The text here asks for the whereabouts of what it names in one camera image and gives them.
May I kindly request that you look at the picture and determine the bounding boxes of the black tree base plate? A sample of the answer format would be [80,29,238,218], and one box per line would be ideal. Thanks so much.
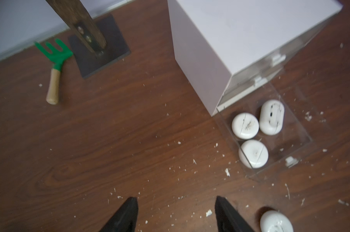
[68,15,131,79]

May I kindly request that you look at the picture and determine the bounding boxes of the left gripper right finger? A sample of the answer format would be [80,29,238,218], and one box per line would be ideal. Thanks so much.
[215,196,254,232]

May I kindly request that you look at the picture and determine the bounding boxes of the white round earphone case top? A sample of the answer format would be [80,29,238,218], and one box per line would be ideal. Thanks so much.
[232,113,259,140]

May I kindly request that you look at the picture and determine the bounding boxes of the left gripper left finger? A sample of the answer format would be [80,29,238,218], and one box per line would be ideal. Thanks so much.
[99,197,139,232]

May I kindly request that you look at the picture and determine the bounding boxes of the pink blossom artificial tree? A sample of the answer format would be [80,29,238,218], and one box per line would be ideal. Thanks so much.
[46,0,107,54]

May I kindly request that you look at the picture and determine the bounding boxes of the white oval earphone case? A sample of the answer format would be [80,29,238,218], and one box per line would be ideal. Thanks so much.
[259,100,285,135]

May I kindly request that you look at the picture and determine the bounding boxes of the white round earphone case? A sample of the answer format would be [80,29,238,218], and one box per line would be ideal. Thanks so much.
[260,210,294,232]
[232,113,259,140]
[239,139,269,169]

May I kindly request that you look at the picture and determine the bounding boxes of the green toy rake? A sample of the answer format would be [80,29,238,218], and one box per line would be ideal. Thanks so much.
[34,38,73,105]

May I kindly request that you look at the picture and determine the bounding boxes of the white round earphone case bottom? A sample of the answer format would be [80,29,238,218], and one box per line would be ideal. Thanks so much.
[239,139,269,169]

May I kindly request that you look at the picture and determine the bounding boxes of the white three-drawer cabinet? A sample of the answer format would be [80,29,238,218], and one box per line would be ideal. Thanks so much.
[168,1,343,115]

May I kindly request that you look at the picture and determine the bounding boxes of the clear bottom drawer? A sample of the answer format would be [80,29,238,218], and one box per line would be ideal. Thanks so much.
[214,83,336,181]

